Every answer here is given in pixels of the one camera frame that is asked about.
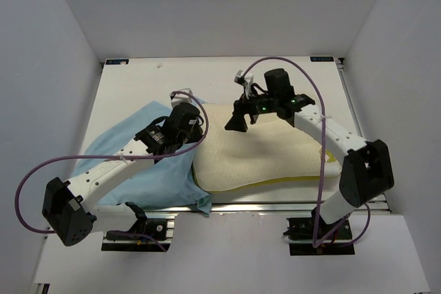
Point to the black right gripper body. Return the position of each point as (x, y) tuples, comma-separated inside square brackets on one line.
[(255, 106)]

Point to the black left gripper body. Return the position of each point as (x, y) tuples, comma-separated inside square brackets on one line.
[(191, 136)]

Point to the cream quilted pillow yellow edge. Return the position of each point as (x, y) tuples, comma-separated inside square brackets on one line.
[(268, 152)]

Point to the light blue pillowcase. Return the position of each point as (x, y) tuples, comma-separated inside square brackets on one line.
[(169, 183)]

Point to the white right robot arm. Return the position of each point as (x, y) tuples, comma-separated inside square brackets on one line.
[(366, 166)]

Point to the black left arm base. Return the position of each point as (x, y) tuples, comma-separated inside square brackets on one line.
[(126, 227)]

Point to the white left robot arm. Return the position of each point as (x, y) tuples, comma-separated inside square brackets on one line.
[(71, 207)]

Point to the blue sticker right corner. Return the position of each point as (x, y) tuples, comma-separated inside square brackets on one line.
[(321, 59)]

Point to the blue sticker corner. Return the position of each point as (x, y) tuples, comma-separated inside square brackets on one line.
[(321, 59), (116, 62)]

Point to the blue sticker left corner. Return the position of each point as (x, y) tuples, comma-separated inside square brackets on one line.
[(116, 62)]

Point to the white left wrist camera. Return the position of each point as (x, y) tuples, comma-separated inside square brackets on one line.
[(182, 97)]

